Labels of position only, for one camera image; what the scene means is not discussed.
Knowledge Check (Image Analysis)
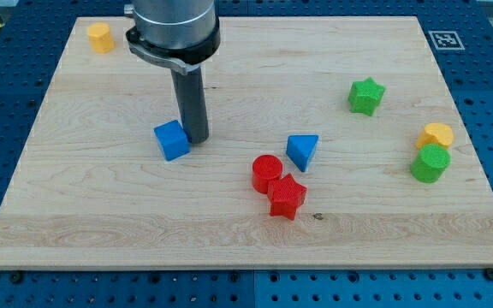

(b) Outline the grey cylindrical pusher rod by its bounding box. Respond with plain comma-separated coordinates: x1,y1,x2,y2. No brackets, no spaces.
171,68,210,144

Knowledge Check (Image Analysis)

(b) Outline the blue cube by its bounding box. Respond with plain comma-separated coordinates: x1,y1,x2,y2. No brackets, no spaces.
153,120,190,161

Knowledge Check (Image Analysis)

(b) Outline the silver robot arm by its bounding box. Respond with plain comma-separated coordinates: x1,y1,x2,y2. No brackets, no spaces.
124,0,220,144

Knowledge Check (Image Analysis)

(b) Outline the yellow hexagonal block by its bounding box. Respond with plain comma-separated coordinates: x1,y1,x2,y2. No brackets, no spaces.
86,22,115,54

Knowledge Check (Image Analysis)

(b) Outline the red cylinder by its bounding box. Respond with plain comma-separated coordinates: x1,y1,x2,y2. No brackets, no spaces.
252,154,283,194

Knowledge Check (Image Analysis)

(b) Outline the blue triangular prism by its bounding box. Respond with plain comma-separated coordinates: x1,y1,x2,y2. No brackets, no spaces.
286,134,318,172

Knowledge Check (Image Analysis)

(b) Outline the red star block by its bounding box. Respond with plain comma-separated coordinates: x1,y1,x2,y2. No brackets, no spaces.
267,174,307,221

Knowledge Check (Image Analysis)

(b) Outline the wooden board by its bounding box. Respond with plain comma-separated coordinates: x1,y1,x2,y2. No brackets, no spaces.
0,16,493,270

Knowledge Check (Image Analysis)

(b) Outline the green star block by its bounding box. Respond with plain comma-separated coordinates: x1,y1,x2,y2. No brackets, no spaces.
347,77,386,116

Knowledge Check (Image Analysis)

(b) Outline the green cylinder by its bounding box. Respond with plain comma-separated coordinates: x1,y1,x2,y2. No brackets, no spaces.
410,144,451,183

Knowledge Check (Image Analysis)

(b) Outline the yellow heart block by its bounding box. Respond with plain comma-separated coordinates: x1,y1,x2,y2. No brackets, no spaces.
415,122,454,149

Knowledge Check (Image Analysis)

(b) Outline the white fiducial marker tag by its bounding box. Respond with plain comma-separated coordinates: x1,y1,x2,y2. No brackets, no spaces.
429,30,465,50

